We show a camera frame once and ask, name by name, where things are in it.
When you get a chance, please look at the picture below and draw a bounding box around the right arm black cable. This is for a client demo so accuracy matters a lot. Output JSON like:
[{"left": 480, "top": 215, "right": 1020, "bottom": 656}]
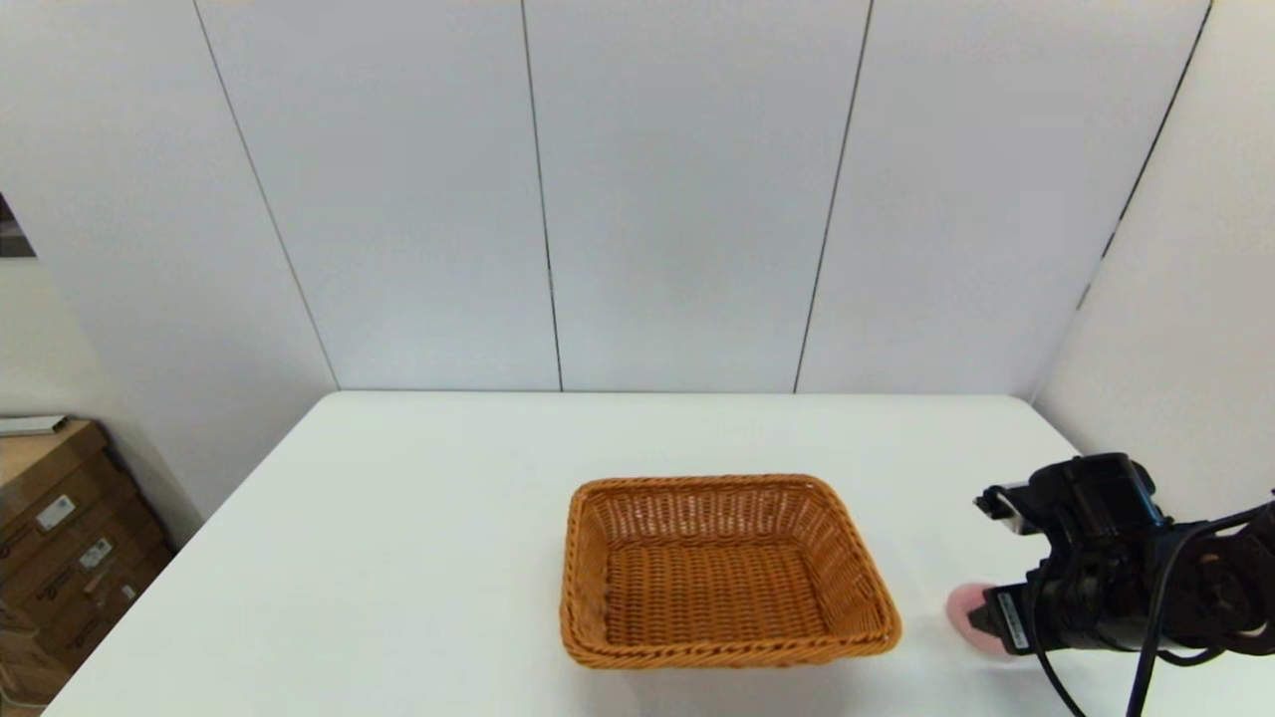
[{"left": 1029, "top": 503, "right": 1275, "bottom": 717}]

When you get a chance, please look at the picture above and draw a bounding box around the brown woven wicker basket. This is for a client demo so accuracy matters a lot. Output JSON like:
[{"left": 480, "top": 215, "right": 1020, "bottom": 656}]
[{"left": 559, "top": 474, "right": 903, "bottom": 669}]

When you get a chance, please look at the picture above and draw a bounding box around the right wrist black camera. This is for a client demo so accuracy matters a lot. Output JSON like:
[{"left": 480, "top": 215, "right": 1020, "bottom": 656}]
[{"left": 974, "top": 453, "right": 1166, "bottom": 561}]

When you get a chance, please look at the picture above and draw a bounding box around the brown cardboard box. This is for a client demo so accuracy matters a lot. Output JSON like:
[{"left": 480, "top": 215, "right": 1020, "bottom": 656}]
[
  {"left": 0, "top": 420, "right": 126, "bottom": 549},
  {"left": 0, "top": 538, "right": 178, "bottom": 683},
  {"left": 0, "top": 476, "right": 165, "bottom": 610}
]

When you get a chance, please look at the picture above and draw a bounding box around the pink peach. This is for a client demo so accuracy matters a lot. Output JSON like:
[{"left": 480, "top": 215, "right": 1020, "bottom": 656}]
[{"left": 945, "top": 584, "right": 1009, "bottom": 655}]

